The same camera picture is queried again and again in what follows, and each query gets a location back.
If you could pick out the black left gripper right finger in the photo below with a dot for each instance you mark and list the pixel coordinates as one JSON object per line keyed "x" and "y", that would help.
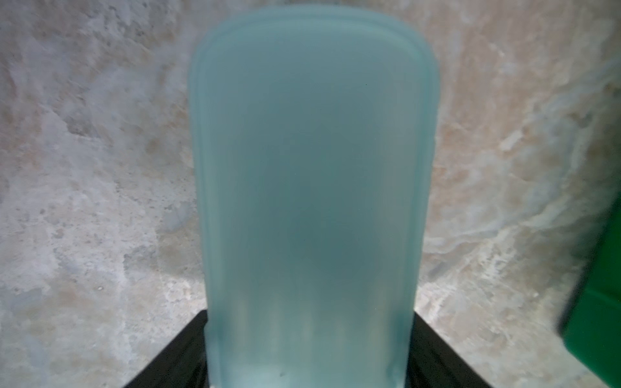
{"x": 433, "y": 363}

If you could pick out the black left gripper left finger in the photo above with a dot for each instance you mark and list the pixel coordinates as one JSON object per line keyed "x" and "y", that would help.
{"x": 182, "y": 363}

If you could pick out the green plastic storage box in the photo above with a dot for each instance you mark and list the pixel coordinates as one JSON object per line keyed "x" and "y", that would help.
{"x": 592, "y": 330}

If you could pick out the teal slim pencil case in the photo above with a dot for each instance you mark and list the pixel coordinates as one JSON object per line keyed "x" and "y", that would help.
{"x": 313, "y": 133}

